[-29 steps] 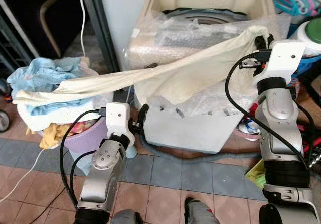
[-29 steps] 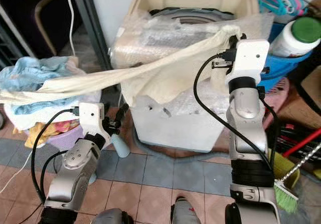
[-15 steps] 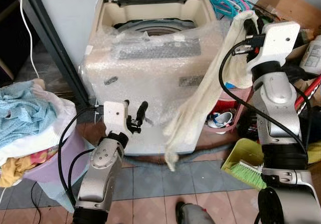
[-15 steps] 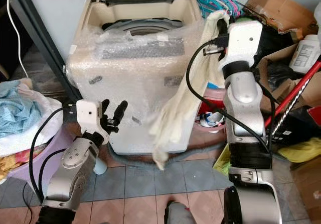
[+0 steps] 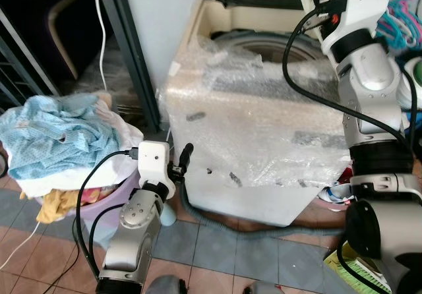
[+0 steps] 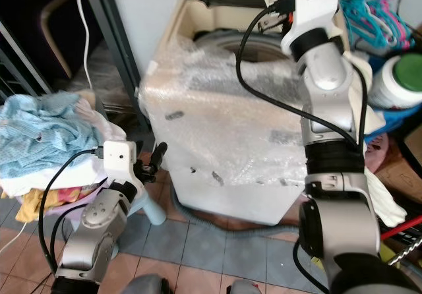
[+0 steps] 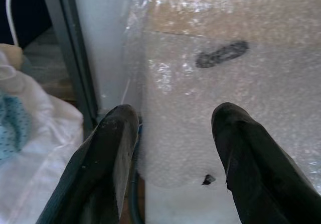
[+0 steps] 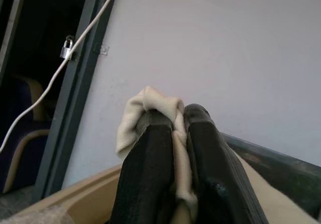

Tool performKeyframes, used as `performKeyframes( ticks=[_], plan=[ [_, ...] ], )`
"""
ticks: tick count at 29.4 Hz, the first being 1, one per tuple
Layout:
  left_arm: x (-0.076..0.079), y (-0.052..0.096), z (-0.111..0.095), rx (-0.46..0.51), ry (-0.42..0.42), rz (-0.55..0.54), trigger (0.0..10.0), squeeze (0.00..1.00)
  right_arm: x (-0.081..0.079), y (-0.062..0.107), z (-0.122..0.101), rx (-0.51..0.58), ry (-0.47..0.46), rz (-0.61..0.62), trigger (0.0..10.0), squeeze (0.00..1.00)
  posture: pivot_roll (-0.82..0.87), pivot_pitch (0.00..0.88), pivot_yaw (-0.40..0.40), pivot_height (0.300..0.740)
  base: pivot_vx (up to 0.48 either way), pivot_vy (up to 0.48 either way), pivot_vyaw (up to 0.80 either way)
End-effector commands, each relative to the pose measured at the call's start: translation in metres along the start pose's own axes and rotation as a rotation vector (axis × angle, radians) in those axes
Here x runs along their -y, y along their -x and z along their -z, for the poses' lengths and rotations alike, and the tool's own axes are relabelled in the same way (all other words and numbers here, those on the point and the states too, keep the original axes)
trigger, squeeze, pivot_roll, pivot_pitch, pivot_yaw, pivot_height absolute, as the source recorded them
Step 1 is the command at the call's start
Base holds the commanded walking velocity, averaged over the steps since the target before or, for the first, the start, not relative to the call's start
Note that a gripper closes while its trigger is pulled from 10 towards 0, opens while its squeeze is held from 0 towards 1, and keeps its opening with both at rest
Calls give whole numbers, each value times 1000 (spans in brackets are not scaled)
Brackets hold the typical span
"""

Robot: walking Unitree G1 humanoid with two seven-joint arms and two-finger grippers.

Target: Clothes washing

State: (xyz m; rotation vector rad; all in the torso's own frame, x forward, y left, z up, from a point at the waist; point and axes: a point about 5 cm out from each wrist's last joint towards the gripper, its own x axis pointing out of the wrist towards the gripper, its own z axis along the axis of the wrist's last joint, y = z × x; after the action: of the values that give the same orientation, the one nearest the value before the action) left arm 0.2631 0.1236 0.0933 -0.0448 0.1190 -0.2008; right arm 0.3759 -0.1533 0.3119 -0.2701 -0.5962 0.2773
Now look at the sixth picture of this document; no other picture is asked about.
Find grey metal frame post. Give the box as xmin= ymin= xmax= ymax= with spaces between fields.
xmin=84 ymin=0 xmax=140 ymax=135

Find blue plastic basin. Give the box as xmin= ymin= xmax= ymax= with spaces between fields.
xmin=368 ymin=104 xmax=422 ymax=138

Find white jar with green lid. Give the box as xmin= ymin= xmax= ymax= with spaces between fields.
xmin=368 ymin=53 xmax=422 ymax=110

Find pink laundry basket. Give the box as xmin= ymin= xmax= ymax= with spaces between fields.
xmin=40 ymin=181 xmax=109 ymax=225

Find grey robot knee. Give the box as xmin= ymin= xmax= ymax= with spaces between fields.
xmin=137 ymin=274 xmax=183 ymax=294
xmin=227 ymin=280 xmax=266 ymax=294

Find yellow cloth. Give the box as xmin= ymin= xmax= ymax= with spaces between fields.
xmin=15 ymin=189 xmax=55 ymax=224

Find light blue towel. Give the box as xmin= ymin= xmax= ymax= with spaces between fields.
xmin=0 ymin=90 xmax=107 ymax=177

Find bubble-wrapped white washing machine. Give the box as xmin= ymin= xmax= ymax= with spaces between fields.
xmin=138 ymin=0 xmax=327 ymax=227

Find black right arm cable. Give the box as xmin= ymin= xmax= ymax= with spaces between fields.
xmin=235 ymin=3 xmax=371 ymax=151

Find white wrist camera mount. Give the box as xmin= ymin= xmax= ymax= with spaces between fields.
xmin=259 ymin=0 xmax=344 ymax=56
xmin=102 ymin=140 xmax=145 ymax=197

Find brown cardboard box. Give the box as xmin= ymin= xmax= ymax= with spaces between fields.
xmin=375 ymin=125 xmax=422 ymax=204

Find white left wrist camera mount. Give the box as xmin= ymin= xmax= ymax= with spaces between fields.
xmin=102 ymin=140 xmax=145 ymax=197

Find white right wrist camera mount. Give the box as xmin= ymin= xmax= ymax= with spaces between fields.
xmin=259 ymin=0 xmax=344 ymax=56

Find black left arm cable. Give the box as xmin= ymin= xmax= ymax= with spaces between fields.
xmin=37 ymin=147 xmax=106 ymax=283

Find hanging white rag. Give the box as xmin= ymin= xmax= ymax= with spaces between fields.
xmin=348 ymin=50 xmax=407 ymax=227

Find thin white hanging cable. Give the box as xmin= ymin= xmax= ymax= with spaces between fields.
xmin=76 ymin=0 xmax=94 ymax=90

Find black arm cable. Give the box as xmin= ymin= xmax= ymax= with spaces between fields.
xmin=37 ymin=147 xmax=106 ymax=283
xmin=235 ymin=3 xmax=371 ymax=151

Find white floor cable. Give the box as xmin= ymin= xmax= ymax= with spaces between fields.
xmin=0 ymin=221 xmax=28 ymax=255

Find grey robot right knee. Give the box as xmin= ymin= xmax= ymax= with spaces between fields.
xmin=227 ymin=280 xmax=266 ymax=294

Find dark chair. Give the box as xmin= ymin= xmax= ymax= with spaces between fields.
xmin=7 ymin=0 xmax=86 ymax=77

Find teal and pink clothes hangers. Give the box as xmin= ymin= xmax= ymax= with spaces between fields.
xmin=340 ymin=0 xmax=411 ymax=52

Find grey robot left knee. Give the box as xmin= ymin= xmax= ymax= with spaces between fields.
xmin=137 ymin=274 xmax=183 ymax=294

